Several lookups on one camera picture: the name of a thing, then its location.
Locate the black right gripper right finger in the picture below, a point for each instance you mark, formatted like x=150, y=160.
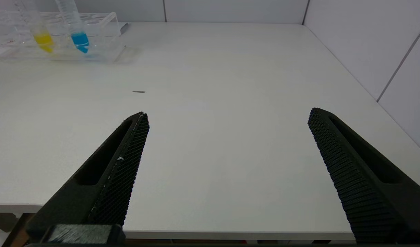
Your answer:
x=367, y=185

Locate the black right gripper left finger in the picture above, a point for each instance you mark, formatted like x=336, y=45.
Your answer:
x=103, y=192

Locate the clear acrylic test tube rack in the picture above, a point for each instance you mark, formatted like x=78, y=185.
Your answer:
x=103, y=41

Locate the test tube with blue pigment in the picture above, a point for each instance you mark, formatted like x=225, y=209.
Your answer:
x=80, y=40

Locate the test tube with yellow pigment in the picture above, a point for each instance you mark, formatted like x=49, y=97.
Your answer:
x=44, y=41

